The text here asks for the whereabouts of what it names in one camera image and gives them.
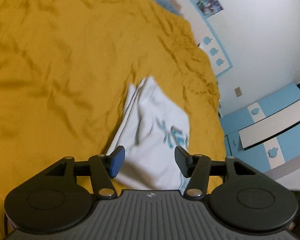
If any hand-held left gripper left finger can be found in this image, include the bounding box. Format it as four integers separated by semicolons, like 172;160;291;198
44;146;126;198

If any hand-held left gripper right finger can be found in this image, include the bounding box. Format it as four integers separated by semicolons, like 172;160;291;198
174;146;257;198

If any white printed sweatshirt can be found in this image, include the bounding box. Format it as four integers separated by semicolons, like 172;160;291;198
106;75;191;191

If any blue and white wardrobe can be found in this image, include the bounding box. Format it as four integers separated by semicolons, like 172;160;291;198
219;82;300;181

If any yellow bedspread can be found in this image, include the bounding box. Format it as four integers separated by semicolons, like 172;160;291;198
0;0;227;240

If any white and blue headboard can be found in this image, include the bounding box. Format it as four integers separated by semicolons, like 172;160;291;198
137;0;233;78

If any blue pillow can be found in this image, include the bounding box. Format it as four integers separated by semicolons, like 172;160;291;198
147;0;183;16

